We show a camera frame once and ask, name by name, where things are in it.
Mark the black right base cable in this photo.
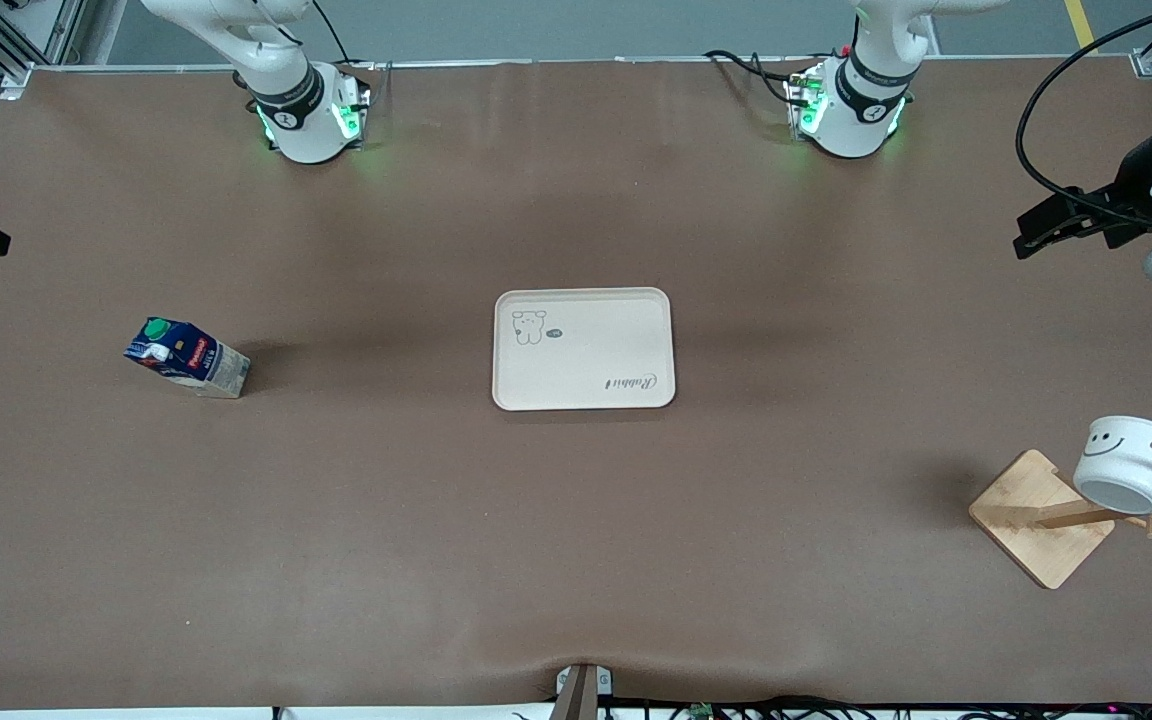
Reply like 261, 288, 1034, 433
311, 0, 377, 71

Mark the blue milk carton green cap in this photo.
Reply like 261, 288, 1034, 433
124, 317, 252, 400

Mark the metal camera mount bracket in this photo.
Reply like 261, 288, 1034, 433
554, 663, 615, 720

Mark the black left base cable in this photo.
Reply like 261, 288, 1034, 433
704, 48, 802, 106

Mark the cream plastic tray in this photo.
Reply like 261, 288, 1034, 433
492, 287, 678, 412

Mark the black base cable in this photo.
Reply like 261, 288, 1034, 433
704, 48, 802, 106
311, 0, 377, 71

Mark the white smiley cup black handle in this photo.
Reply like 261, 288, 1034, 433
1073, 416, 1152, 516

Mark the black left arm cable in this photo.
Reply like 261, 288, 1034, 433
1016, 0, 1152, 216

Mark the brown table cover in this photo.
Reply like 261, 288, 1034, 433
0, 55, 1152, 713

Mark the wooden cup rack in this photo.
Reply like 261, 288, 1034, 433
968, 443, 1152, 590

